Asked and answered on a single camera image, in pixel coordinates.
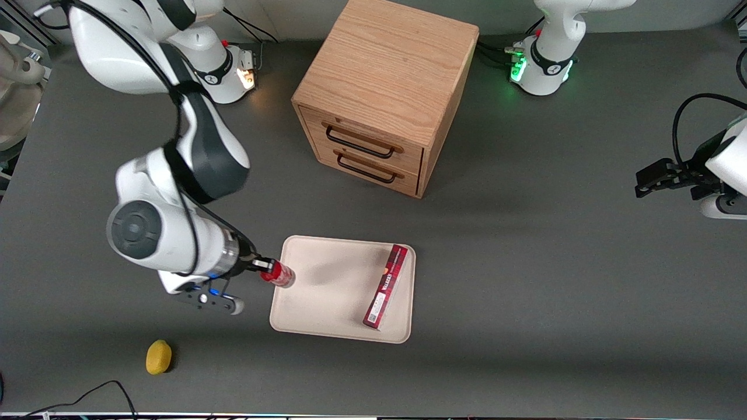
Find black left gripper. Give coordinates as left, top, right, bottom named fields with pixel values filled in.
left=635, top=131, right=730, bottom=201

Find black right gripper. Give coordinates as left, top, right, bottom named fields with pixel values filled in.
left=232, top=236, right=277, bottom=278

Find red coke bottle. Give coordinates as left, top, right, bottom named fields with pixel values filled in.
left=260, top=261, right=296, bottom=290

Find cream rectangular tray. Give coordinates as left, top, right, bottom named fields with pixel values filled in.
left=269, top=235, right=417, bottom=344

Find red cookie box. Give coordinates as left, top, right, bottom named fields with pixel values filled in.
left=362, top=244, right=409, bottom=331

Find wooden drawer front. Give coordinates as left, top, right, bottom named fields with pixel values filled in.
left=301, top=107, right=425, bottom=176
left=317, top=140, right=421, bottom=196

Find yellow lemon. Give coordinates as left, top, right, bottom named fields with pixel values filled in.
left=145, top=339, right=173, bottom=375

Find wooden drawer cabinet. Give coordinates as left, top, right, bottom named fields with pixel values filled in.
left=291, top=0, right=480, bottom=200

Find beige rounded fixture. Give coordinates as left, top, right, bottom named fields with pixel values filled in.
left=0, top=29, right=46, bottom=153

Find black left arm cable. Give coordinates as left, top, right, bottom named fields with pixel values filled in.
left=672, top=93, right=747, bottom=168

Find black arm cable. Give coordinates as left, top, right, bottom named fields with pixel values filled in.
left=34, top=0, right=202, bottom=276
left=672, top=93, right=747, bottom=168

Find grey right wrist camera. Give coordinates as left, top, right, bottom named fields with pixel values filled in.
left=159, top=271, right=245, bottom=316

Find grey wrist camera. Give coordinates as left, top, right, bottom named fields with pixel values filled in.
left=159, top=271, right=245, bottom=316
left=700, top=194, right=747, bottom=221

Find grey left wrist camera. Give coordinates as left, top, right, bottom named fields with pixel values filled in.
left=700, top=194, right=747, bottom=221

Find black wire drawer handle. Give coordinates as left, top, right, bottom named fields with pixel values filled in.
left=325, top=124, right=396, bottom=159
left=336, top=150, right=397, bottom=184

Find black cable at table edge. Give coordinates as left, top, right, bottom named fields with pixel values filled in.
left=0, top=380, right=138, bottom=420

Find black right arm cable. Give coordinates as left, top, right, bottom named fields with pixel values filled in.
left=34, top=0, right=202, bottom=276

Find black left base cables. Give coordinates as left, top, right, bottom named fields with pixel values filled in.
left=476, top=17, right=546, bottom=72

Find black base cables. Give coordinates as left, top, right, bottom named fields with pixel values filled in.
left=222, top=7, right=280, bottom=74
left=476, top=17, right=546, bottom=72

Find black right base cables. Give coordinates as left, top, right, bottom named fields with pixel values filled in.
left=222, top=7, right=280, bottom=74

